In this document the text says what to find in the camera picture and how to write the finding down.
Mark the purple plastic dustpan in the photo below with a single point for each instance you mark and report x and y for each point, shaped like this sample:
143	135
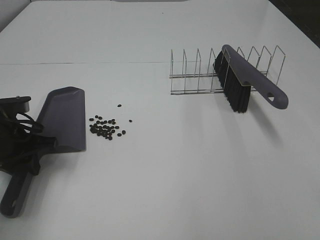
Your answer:
63	116

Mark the pile of coffee beans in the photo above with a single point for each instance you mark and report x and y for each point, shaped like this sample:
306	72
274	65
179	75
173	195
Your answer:
105	128

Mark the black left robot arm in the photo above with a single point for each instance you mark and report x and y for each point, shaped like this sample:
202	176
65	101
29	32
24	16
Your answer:
19	126

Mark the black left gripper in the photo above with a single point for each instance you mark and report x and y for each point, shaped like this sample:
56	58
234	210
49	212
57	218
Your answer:
24	153

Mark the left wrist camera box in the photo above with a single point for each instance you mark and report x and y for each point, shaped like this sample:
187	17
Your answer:
18	104

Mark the chrome wire rack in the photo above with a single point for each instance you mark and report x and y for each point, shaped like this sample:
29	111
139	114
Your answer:
199	76

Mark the purple brush black bristles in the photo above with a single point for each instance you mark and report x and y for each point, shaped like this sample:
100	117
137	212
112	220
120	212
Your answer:
237	76

